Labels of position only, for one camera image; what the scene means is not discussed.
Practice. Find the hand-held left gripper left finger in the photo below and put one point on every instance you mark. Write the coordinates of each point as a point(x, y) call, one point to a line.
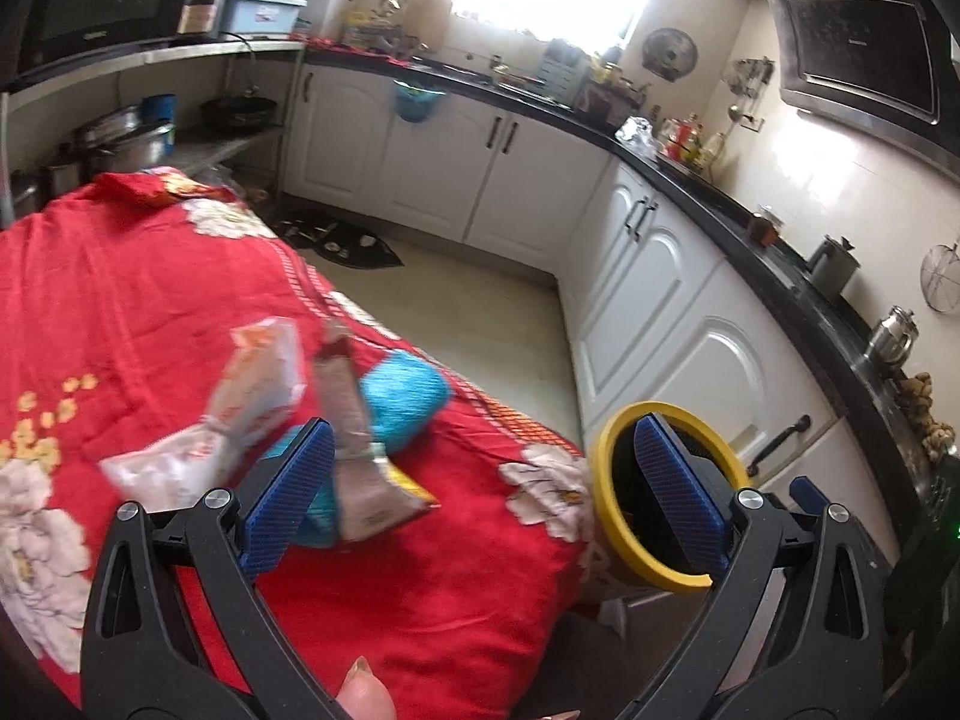
point(292, 495)

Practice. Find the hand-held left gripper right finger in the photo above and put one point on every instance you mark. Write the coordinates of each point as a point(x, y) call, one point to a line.
point(679, 495)

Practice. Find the yellow rimmed trash bin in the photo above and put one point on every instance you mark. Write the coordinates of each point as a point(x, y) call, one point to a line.
point(604, 480)

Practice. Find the person's left hand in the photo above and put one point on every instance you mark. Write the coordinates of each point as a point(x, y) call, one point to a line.
point(367, 694)

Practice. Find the brown snack packet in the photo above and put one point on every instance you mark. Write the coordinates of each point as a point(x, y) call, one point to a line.
point(360, 495)

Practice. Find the clear plastic snack packet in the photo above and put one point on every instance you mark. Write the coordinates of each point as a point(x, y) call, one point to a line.
point(259, 382)

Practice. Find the pile of ginger roots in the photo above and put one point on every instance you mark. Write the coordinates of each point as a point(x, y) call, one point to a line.
point(928, 416)

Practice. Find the blue foam net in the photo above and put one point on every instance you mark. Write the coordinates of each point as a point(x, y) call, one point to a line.
point(405, 397)

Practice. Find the steel teapot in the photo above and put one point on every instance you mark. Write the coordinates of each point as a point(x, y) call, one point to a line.
point(892, 337)

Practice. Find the dark floor mat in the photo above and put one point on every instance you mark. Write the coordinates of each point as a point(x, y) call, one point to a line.
point(345, 244)

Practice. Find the red floral blanket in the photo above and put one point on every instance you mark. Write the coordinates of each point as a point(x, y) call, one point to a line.
point(150, 277)

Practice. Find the brown glass jar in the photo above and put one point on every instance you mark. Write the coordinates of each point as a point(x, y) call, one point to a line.
point(766, 227)

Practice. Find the black kitchen countertop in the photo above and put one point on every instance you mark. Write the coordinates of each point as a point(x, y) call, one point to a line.
point(712, 202)

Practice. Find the white kitchen cabinets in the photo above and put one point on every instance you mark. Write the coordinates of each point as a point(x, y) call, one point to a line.
point(525, 187)

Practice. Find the row of seasoning bottles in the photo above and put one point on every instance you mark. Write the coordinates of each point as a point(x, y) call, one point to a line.
point(690, 142)

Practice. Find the crumpled foil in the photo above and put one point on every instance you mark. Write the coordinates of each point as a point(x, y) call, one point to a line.
point(634, 131)

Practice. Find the large steel pot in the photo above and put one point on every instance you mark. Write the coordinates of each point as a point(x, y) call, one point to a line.
point(131, 151)

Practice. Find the black wok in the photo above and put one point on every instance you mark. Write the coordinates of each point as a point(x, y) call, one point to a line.
point(238, 111)

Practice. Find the small steel pot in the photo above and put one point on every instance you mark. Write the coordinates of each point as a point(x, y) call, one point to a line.
point(61, 176)

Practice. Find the blue pot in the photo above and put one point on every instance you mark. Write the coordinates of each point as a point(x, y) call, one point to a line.
point(159, 112)

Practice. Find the teal hanging basket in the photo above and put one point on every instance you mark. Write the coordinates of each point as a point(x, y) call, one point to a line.
point(416, 103)

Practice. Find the steel pan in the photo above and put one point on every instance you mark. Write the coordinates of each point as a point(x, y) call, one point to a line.
point(112, 124)

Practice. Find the hanging kitchen utensils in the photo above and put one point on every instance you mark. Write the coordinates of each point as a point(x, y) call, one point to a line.
point(748, 86)

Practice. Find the blue dish rack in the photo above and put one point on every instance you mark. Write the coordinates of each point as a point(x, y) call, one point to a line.
point(564, 73)

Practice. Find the stone shelf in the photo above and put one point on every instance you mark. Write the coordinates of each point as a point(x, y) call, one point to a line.
point(187, 52)

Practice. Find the blue plastic box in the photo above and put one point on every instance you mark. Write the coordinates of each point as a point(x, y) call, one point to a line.
point(262, 13)

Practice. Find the black range hood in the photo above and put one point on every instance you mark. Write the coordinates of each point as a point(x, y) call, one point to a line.
point(855, 37)

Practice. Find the dark lidded jar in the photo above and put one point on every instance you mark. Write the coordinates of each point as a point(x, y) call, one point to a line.
point(201, 11)

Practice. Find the cream plastic jug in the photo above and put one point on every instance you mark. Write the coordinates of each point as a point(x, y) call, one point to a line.
point(424, 4)

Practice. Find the black microwave oven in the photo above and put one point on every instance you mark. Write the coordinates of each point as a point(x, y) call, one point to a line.
point(97, 0)

